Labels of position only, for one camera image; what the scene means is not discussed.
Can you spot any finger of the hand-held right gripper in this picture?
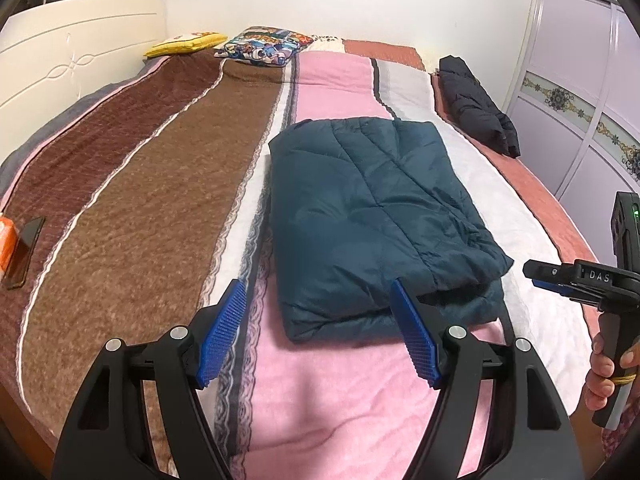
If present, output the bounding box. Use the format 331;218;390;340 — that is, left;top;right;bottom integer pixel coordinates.
533;279;577;302
522;259;577;284

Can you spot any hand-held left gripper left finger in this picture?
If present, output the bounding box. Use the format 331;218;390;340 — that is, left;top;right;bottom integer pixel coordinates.
51;279;248;480

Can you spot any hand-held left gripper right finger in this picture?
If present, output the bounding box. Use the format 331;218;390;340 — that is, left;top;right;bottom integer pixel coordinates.
390;279;586;480

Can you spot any teal puffer jacket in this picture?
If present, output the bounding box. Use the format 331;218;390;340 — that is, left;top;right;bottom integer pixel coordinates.
268;116;516;346

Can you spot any person's right hand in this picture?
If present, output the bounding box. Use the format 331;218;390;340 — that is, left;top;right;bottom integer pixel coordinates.
585;330;640;411

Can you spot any lilac wardrobe with floral band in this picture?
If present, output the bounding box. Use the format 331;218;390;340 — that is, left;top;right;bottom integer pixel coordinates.
502;0;640;267

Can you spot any striped patchwork bed blanket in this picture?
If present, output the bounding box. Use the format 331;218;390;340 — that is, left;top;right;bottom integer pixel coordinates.
0;37;608;480

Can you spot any floral garment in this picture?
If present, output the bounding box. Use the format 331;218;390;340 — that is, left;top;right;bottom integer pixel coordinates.
597;400;637;462

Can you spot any black puffer jacket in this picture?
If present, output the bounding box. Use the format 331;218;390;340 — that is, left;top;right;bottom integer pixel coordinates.
438;55;521;158

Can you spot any black smartphone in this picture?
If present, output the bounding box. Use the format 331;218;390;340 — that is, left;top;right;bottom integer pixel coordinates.
2;216;47;291

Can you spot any orange box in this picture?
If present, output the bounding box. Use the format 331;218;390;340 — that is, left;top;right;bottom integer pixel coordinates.
0;216;17;277

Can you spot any colourful printed pillow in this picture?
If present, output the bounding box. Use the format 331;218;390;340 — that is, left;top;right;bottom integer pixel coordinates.
214;26;315;68

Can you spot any yellow pillow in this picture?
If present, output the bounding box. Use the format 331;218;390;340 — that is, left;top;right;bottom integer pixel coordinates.
144;31;229;59

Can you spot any white patterned pillow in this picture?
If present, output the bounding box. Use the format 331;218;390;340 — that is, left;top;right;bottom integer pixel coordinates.
310;35;347;53

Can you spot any cream bed headboard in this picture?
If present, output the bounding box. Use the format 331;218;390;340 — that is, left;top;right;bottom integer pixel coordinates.
0;0;169;171

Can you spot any wooden bed frame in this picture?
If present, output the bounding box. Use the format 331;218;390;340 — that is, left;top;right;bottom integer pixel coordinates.
0;374;57;477

